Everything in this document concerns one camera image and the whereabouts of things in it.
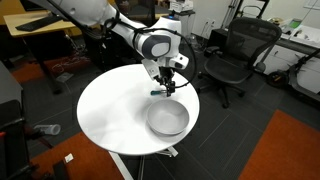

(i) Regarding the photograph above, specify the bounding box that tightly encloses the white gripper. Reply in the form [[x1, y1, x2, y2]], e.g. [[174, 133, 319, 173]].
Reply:
[[143, 54, 189, 97]]

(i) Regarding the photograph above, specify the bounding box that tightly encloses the teal and silver pen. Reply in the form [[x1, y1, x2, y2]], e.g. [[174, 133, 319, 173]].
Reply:
[[150, 90, 167, 96]]

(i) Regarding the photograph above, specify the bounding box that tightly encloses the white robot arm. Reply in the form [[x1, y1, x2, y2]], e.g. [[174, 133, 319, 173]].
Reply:
[[30, 0, 189, 97]]

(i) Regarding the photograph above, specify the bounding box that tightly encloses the white bowl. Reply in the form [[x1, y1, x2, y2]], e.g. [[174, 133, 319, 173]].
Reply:
[[147, 99, 189, 135]]

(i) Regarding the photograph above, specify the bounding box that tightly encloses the round white table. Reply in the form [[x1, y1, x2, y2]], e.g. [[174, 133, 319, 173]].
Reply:
[[77, 64, 200, 158]]

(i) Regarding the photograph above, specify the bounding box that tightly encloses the white printer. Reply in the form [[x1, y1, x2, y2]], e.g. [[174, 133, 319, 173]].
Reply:
[[169, 0, 193, 12]]

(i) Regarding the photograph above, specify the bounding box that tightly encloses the black mesh office chair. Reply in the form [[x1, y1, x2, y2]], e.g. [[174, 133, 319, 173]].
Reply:
[[198, 17, 282, 108]]

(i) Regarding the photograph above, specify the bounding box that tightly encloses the black electric scooter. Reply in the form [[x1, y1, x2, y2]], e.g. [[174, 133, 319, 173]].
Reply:
[[267, 49, 320, 102]]

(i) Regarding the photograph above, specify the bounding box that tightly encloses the clear plastic bottle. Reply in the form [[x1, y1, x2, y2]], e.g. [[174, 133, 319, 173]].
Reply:
[[35, 124, 61, 135]]

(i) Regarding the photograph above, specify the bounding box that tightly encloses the small white card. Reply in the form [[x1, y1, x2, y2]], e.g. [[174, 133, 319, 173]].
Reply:
[[64, 153, 74, 163]]

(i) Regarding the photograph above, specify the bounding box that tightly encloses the white cabinet counter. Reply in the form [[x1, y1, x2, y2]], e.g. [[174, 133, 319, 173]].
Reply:
[[254, 18, 320, 94]]

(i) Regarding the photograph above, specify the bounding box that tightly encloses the black keyboard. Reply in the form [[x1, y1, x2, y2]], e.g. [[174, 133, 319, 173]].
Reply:
[[16, 16, 62, 32]]

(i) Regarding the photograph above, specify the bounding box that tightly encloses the wooden desk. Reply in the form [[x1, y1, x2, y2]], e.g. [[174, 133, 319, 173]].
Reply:
[[3, 9, 84, 95]]

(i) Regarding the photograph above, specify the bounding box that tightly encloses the black chair at left edge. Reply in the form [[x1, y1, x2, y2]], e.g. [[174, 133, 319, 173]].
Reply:
[[0, 100, 32, 180]]

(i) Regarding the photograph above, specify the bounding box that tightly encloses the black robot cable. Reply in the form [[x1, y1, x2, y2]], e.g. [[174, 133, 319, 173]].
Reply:
[[103, 11, 198, 90]]

